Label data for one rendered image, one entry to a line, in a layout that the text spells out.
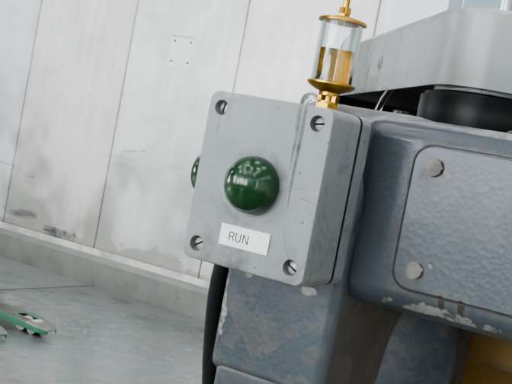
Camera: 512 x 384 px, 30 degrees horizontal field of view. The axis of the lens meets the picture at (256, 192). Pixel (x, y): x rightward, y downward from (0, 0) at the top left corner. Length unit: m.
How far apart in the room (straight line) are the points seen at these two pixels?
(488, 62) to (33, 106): 7.43
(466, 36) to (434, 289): 0.19
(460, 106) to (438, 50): 0.05
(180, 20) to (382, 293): 6.67
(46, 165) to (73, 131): 0.38
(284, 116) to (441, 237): 0.10
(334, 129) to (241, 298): 0.13
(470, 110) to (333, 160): 0.16
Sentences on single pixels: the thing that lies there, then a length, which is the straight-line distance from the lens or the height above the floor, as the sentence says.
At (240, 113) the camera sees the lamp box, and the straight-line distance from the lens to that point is 0.50.
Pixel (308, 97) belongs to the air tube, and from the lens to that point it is 0.65.
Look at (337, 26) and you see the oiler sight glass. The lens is 0.56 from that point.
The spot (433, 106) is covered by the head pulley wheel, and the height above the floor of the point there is 1.35.
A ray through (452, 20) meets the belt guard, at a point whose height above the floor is 1.41.
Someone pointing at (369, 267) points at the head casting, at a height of 1.25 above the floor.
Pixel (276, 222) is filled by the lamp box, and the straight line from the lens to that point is 0.48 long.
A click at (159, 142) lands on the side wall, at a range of 7.10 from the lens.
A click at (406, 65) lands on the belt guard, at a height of 1.38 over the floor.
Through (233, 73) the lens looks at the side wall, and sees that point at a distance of 6.81.
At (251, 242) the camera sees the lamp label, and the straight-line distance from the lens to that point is 0.49.
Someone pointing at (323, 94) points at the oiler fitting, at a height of 1.34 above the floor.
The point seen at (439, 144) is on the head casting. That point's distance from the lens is 0.50.
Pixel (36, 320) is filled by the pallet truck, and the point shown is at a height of 0.08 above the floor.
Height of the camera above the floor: 1.31
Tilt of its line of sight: 3 degrees down
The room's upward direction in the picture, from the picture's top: 11 degrees clockwise
